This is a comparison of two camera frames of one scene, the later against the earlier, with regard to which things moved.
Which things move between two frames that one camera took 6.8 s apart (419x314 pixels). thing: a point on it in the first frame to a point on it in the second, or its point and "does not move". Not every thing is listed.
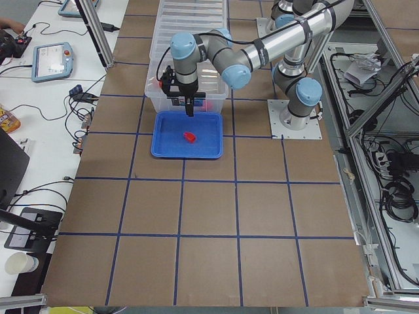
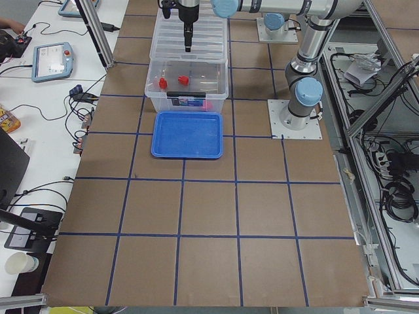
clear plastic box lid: (178, 16) does not move
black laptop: (14, 165) does not move
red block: (207, 105) does not move
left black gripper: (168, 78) to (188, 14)
